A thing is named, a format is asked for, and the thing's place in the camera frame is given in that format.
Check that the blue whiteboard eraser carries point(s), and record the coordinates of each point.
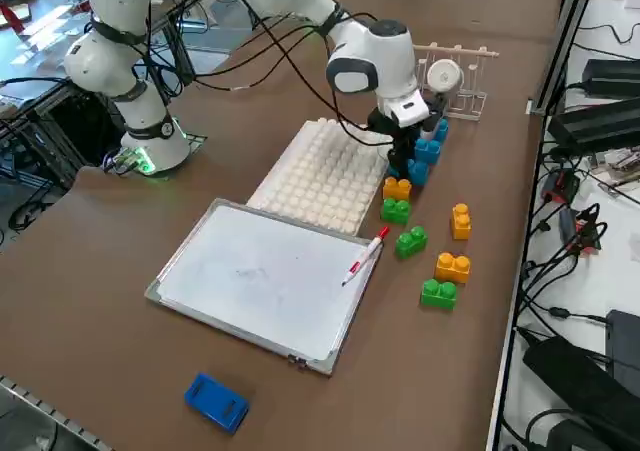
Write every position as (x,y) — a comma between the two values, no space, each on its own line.
(215,403)

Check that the green two-stud toy block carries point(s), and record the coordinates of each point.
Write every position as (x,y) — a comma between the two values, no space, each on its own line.
(395,212)
(438,296)
(411,243)

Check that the wooden rack rod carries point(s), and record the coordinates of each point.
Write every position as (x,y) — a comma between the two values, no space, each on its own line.
(465,51)

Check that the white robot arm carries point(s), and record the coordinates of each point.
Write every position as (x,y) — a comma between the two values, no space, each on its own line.
(370,51)

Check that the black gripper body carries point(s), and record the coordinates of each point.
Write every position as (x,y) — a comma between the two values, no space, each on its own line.
(382,123)

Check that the yellow two-stud toy block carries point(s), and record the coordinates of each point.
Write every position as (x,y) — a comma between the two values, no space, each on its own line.
(452,269)
(397,191)
(460,223)

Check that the blue three-stud toy block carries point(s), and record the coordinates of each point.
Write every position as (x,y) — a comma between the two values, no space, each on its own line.
(430,152)
(419,173)
(441,132)

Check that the aluminium camera post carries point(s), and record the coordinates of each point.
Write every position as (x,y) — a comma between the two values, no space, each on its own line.
(570,31)

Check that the red and white marker pen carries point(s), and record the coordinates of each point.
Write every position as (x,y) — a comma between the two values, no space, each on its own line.
(372,246)

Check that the white studded baseplate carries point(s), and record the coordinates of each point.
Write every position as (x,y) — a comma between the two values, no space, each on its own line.
(320,181)

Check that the metal-framed whiteboard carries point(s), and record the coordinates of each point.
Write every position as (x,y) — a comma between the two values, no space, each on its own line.
(260,281)

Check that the red and black connector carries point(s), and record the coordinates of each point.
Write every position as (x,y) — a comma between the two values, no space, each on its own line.
(562,183)
(590,231)

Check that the black power adapter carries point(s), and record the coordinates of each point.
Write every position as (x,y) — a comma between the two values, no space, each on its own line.
(615,76)
(595,123)
(565,366)
(625,341)

